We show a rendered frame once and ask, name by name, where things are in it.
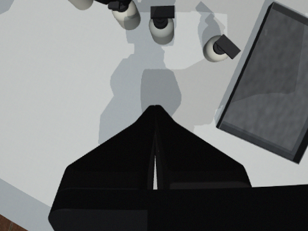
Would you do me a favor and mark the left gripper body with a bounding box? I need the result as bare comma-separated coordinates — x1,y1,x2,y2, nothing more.
97,0,132,6

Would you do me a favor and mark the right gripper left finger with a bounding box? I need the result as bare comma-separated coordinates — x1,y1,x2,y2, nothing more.
57,105,155,192

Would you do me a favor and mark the grey tray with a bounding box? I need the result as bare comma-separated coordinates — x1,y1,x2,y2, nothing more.
216,2,308,165

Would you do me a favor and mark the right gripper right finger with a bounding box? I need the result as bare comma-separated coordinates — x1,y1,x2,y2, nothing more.
155,105,252,189

